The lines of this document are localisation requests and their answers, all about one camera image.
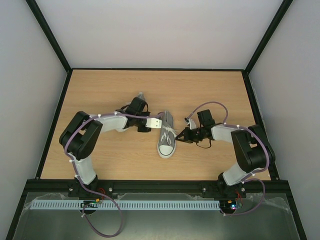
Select grey sneaker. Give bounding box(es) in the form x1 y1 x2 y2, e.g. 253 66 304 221
117 92 150 132

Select grey sneaker sideways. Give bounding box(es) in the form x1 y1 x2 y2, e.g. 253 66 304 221
157 110 177 159

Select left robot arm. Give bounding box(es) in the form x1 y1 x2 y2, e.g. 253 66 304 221
59 92 151 190

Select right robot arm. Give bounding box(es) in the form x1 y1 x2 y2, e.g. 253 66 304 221
175 109 276 196

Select right circuit board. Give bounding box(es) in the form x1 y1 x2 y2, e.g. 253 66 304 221
219 199 243 210

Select circuit board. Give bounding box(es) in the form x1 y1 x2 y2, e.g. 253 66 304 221
79 198 103 208
219 199 243 210

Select left circuit board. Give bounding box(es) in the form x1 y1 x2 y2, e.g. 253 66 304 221
79 198 103 208

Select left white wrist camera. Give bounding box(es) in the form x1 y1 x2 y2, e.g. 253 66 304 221
145 117 162 129

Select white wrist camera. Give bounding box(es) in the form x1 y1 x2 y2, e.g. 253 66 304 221
184 117 197 130
145 117 162 129

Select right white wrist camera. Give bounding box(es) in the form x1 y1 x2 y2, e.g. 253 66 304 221
184 117 197 130

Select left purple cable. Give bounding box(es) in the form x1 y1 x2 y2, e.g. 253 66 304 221
63 111 165 237

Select light blue cable duct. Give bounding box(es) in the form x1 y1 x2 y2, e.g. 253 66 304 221
30 200 220 211

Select black aluminium frame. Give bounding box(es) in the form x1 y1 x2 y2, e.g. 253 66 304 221
6 0 307 240

